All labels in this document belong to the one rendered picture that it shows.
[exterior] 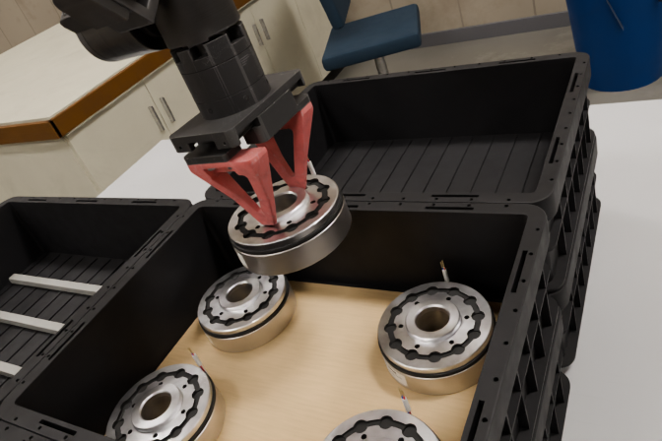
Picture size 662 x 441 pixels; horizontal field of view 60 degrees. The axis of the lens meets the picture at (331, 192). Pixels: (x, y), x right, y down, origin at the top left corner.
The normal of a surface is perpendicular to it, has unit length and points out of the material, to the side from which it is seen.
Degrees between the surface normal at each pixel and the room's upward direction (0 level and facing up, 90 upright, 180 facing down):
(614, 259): 0
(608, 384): 0
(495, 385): 0
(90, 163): 90
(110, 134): 90
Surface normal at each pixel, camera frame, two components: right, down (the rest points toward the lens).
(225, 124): -0.34, -0.82
